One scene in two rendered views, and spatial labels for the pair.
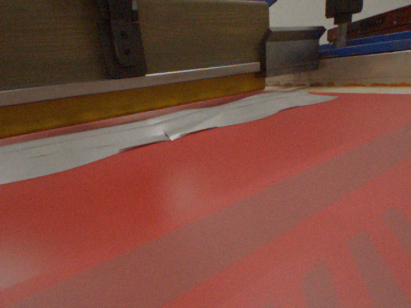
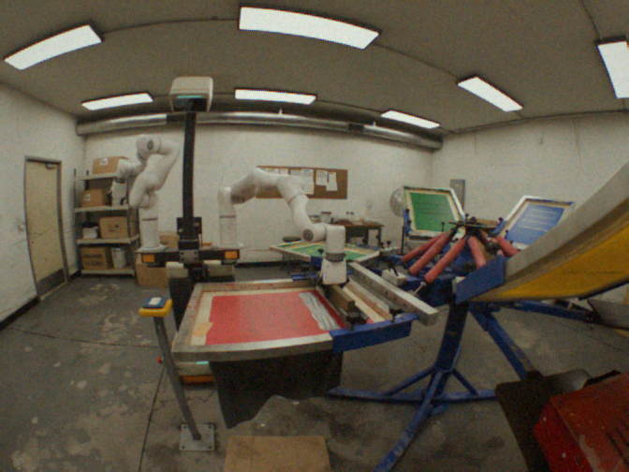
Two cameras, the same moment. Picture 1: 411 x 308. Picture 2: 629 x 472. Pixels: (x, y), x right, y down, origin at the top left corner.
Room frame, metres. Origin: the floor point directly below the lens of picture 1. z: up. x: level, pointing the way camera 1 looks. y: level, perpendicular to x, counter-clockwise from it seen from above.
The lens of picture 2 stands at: (0.35, -0.91, 1.42)
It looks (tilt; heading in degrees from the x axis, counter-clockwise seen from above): 10 degrees down; 102
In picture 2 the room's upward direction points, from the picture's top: 2 degrees clockwise
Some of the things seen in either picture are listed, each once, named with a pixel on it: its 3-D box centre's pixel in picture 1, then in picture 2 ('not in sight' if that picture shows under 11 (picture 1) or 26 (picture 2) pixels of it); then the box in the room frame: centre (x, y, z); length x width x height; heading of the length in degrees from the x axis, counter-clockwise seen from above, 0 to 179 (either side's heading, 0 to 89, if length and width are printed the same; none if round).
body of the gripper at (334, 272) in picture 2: not in sight; (333, 269); (0.23, 0.07, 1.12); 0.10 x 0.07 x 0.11; 30
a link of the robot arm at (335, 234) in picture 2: not in sight; (328, 236); (0.20, 0.09, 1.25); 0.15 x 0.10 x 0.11; 161
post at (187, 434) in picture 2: not in sight; (176, 385); (-0.50, -0.20, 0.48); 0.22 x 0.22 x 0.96; 30
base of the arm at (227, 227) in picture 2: not in sight; (227, 230); (-0.38, 0.29, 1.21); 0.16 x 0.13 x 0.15; 123
